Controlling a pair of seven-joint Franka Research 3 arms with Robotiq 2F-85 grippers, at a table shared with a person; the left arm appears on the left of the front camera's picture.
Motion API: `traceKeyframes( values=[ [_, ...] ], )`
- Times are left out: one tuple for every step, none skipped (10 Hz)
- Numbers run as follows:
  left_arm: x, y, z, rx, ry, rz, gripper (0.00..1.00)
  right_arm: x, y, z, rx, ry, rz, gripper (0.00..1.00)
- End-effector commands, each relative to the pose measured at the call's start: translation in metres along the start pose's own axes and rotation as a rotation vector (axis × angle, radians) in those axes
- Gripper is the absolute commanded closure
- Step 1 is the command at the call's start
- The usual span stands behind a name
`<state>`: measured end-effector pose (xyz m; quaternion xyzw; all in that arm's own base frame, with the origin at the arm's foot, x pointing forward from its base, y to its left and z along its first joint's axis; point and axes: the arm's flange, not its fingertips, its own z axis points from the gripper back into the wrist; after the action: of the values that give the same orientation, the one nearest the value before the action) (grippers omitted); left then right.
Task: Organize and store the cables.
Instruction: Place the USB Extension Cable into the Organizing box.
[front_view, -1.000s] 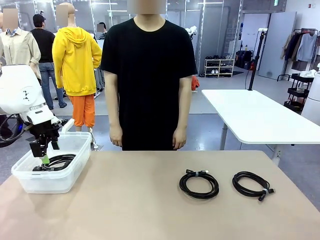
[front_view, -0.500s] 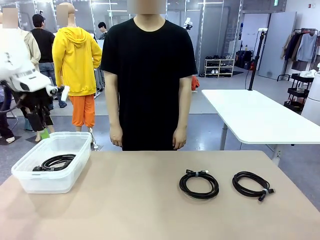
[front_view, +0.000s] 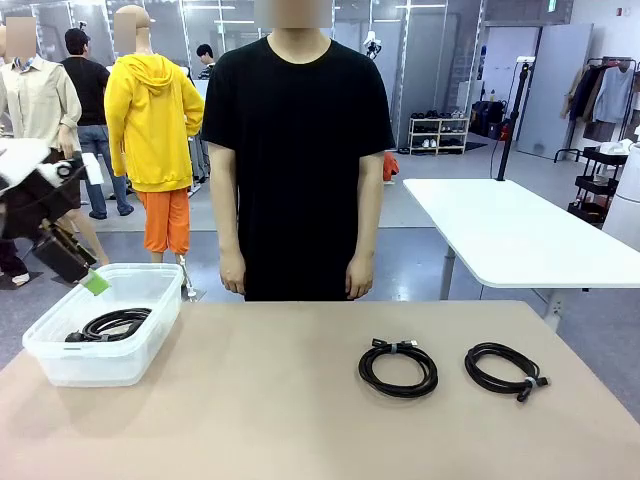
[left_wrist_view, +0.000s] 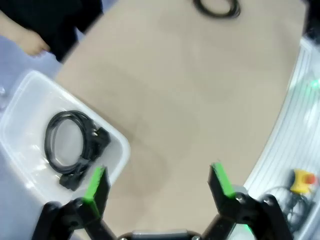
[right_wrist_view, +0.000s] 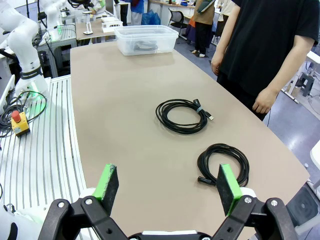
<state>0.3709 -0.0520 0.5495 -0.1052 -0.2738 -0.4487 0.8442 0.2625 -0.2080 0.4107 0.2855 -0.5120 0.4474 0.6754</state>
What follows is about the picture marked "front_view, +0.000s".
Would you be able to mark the black clothes rack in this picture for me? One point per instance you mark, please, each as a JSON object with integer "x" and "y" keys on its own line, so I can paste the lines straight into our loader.
{"x": 611, "y": 59}

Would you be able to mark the white table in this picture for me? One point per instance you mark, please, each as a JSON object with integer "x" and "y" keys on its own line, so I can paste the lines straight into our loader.
{"x": 500, "y": 225}

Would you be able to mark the white shoe rack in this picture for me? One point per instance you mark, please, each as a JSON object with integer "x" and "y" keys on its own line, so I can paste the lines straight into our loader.
{"x": 440, "y": 131}

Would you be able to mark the black-haired background person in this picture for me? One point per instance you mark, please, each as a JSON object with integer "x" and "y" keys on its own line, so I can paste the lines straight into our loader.
{"x": 205, "y": 55}

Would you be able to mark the person's right hand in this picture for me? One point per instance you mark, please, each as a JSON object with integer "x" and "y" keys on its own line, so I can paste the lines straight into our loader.
{"x": 233, "y": 275}

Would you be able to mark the person in black T-shirt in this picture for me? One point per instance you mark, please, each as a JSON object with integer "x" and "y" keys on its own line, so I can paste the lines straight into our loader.
{"x": 300, "y": 150}

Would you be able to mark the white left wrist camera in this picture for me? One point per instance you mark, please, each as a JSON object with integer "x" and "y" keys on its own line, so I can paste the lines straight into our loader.
{"x": 94, "y": 170}

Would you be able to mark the person's left hand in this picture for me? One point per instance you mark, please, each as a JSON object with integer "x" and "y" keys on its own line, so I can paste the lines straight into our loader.
{"x": 361, "y": 277}

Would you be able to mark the beige hanging coat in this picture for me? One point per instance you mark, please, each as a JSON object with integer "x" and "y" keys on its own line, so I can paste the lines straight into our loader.
{"x": 572, "y": 95}

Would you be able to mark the black bags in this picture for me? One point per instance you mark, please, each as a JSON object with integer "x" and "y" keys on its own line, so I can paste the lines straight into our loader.
{"x": 482, "y": 120}

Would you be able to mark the grey partition panel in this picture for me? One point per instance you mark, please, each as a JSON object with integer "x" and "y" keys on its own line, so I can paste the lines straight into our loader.
{"x": 550, "y": 75}

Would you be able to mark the white cylindrical appliance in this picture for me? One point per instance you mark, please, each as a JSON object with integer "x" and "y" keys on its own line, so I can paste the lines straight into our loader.
{"x": 625, "y": 210}

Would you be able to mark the mannequin in beige shirt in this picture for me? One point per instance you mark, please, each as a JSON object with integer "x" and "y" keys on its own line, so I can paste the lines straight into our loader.
{"x": 40, "y": 100}

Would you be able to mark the clear plastic storage container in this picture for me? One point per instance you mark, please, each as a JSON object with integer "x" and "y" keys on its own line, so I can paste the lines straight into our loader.
{"x": 100, "y": 367}

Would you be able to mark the person's left forearm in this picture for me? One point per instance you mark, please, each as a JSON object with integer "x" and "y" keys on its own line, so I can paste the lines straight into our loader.
{"x": 366, "y": 230}

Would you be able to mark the black camera pole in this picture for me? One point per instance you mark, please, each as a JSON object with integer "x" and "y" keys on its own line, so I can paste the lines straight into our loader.
{"x": 511, "y": 125}

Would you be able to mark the person's right forearm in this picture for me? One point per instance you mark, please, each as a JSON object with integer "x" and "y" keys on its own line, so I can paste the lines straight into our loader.
{"x": 229, "y": 230}

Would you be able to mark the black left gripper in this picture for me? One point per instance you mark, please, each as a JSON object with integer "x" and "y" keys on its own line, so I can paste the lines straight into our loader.
{"x": 35, "y": 205}

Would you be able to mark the black utility cart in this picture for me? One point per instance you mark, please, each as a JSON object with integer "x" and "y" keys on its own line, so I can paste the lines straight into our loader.
{"x": 595, "y": 187}

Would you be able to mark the dark hanging jacket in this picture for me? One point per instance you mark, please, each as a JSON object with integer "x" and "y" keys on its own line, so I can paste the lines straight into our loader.
{"x": 586, "y": 95}

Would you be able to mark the mannequin in yellow hoodie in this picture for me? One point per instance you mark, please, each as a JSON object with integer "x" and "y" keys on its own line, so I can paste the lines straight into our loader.
{"x": 150, "y": 125}

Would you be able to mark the orange cloth item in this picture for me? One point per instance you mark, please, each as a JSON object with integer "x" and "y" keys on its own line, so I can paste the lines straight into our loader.
{"x": 391, "y": 167}

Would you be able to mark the grey-blue hanging shirt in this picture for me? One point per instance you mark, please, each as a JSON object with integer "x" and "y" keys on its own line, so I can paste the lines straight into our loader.
{"x": 612, "y": 95}

